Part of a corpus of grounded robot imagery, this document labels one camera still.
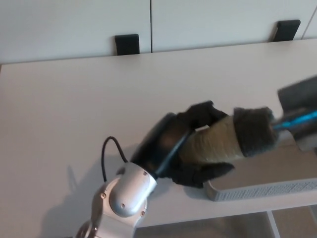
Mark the white desk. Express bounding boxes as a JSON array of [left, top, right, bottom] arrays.
[[0, 38, 317, 238]]

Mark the white cabinet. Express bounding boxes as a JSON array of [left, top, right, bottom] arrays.
[[0, 0, 317, 64]]

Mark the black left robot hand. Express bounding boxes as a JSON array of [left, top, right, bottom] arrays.
[[129, 99, 235, 189]]

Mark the metal shovel with handle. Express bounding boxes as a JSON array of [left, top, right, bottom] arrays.
[[178, 75, 317, 166]]

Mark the grey perforated container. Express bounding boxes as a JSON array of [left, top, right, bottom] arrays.
[[204, 135, 317, 202]]

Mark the black cabinet handle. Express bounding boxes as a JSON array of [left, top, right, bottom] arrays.
[[114, 34, 140, 56], [272, 20, 302, 42]]

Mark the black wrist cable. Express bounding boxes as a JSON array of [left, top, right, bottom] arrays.
[[101, 131, 192, 182]]

